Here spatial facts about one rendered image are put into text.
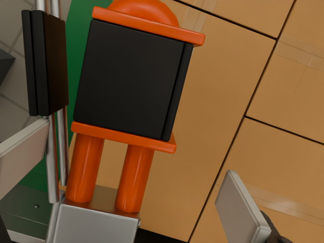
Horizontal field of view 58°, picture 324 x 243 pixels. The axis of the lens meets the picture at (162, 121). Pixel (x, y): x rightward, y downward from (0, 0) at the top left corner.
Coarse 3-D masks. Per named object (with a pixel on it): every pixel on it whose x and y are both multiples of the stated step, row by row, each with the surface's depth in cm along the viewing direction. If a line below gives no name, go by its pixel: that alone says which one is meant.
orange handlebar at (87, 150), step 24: (120, 0) 20; (144, 0) 20; (168, 24) 20; (96, 144) 22; (72, 168) 22; (96, 168) 23; (144, 168) 22; (72, 192) 22; (120, 192) 23; (144, 192) 24
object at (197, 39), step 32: (96, 32) 19; (128, 32) 19; (160, 32) 19; (192, 32) 19; (96, 64) 19; (128, 64) 19; (160, 64) 19; (96, 96) 19; (128, 96) 19; (160, 96) 20; (96, 128) 20; (128, 128) 20; (160, 128) 20
